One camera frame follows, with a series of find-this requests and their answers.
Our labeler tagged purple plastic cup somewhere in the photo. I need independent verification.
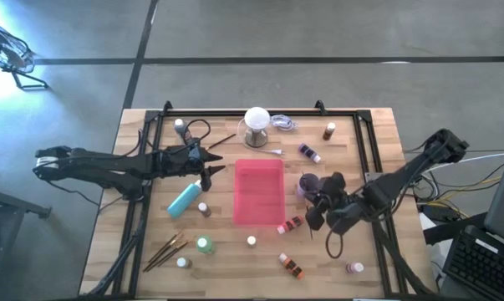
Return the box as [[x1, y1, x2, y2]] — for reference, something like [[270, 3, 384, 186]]
[[297, 171, 319, 200]]

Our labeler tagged dark brown paint bottle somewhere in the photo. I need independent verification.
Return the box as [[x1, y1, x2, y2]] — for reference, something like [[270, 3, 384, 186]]
[[322, 121, 337, 142]]

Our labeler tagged orange paint bottle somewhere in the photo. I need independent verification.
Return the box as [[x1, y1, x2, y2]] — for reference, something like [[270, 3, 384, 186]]
[[278, 253, 306, 281]]

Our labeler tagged purple paint bottle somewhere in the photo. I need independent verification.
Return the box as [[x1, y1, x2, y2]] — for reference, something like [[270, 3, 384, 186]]
[[298, 143, 323, 165]]

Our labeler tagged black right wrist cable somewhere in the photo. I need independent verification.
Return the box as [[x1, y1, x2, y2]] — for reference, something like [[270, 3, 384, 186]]
[[324, 227, 345, 260]]

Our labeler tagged white lamp cable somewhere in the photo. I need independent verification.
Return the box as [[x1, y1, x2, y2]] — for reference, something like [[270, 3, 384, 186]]
[[237, 113, 299, 156]]

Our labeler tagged pink plastic tray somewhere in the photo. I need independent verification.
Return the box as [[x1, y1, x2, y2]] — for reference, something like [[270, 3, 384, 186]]
[[232, 158, 287, 227]]

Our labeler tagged black metal table frame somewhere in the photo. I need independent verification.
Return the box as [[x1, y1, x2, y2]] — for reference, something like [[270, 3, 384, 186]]
[[84, 99, 439, 301]]

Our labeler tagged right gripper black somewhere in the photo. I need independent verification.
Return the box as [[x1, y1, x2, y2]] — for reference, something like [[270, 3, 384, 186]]
[[303, 171, 364, 236]]

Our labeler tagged red paint bottle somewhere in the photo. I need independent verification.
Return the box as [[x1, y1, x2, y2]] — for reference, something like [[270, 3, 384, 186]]
[[276, 216, 306, 235]]

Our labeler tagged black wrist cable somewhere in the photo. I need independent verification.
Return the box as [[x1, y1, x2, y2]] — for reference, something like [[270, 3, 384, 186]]
[[184, 118, 212, 145], [324, 227, 345, 260]]

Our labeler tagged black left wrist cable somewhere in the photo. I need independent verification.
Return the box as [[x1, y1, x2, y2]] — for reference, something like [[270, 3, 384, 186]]
[[184, 118, 212, 145]]

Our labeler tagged yellow floor cable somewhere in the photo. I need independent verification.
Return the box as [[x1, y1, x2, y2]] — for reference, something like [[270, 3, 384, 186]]
[[418, 175, 504, 210]]

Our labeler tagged large teal paint bottle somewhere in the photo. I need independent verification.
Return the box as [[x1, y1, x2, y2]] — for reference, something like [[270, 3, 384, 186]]
[[166, 179, 204, 219]]

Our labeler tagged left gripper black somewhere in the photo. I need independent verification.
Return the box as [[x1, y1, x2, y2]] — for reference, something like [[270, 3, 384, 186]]
[[157, 140, 227, 192]]

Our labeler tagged black power brick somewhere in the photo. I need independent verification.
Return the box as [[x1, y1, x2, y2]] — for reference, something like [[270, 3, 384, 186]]
[[420, 202, 461, 223]]

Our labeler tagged black keyboard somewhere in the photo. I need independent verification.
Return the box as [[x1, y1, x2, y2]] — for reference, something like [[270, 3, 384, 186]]
[[441, 225, 504, 301]]

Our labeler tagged white dome glass jar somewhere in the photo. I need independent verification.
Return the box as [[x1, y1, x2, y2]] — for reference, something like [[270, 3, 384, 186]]
[[242, 107, 272, 150]]

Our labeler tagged white floor cable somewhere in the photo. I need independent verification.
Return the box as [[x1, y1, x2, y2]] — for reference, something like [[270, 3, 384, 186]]
[[464, 152, 504, 165]]

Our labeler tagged black floor fan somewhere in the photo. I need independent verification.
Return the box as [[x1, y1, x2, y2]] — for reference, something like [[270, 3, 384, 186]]
[[0, 18, 51, 92]]

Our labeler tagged green paint bottle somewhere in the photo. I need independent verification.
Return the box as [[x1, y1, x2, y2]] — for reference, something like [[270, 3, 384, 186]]
[[196, 235, 217, 255]]

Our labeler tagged black side cart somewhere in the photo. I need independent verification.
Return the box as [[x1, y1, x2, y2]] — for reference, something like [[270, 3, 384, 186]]
[[0, 183, 53, 301]]

